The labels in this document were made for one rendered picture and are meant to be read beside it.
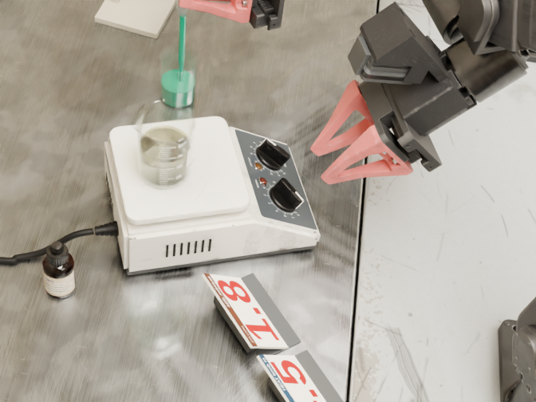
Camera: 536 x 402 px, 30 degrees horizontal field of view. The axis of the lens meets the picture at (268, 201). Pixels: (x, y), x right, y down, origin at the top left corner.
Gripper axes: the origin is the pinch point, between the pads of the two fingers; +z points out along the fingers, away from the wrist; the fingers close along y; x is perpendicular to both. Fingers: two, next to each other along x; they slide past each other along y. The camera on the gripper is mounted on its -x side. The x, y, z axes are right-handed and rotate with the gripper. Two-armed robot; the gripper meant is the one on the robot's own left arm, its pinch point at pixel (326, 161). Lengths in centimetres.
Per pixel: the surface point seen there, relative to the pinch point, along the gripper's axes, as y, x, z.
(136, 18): -35.8, 1.8, 17.0
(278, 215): -0.2, 3.4, 7.8
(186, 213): 0.5, -5.4, 12.9
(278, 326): 9.3, 5.9, 12.5
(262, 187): -3.5, 2.4, 8.2
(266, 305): 6.8, 5.5, 13.0
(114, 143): -9.0, -8.8, 16.8
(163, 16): -35.9, 4.0, 14.5
